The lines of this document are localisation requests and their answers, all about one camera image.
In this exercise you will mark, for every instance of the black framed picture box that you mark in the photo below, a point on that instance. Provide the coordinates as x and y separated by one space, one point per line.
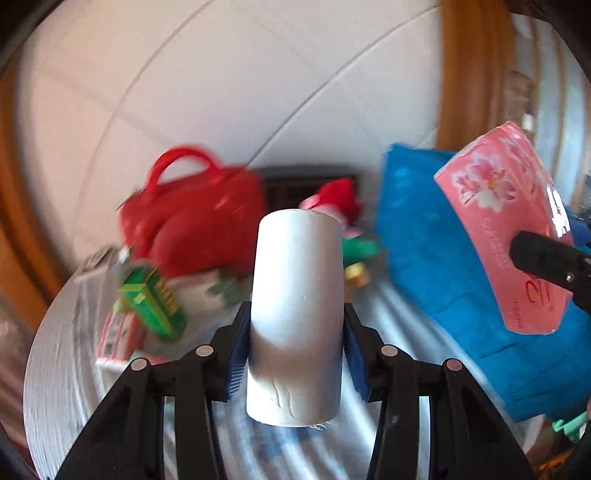
285 187

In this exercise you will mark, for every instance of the green plush toy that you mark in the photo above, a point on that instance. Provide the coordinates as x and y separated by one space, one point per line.
358 249

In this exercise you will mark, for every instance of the red and white flat box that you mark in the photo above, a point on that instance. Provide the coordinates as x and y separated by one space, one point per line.
123 333

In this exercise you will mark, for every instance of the pink pig plush red dress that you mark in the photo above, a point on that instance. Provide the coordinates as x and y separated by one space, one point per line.
339 197

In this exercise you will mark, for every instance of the pink tissue pack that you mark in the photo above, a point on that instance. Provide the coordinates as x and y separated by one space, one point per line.
498 186

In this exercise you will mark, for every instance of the white cylinder bottle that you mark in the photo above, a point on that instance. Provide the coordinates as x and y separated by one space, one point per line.
294 370

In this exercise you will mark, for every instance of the green and white carton box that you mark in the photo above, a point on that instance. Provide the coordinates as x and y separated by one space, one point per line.
146 293

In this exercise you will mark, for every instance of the wooden door frame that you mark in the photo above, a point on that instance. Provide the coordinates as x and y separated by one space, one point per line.
478 54

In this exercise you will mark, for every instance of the blue plastic bin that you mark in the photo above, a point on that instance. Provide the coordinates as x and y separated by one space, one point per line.
432 261

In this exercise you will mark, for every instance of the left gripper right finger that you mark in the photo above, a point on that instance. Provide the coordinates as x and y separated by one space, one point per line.
469 439

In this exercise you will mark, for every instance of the red bear-shaped handbag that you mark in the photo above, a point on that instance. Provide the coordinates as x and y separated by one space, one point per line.
194 215

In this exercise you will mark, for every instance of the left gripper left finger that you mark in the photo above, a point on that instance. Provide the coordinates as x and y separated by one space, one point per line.
123 439

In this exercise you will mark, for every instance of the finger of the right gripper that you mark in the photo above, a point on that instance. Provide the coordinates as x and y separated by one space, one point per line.
555 262

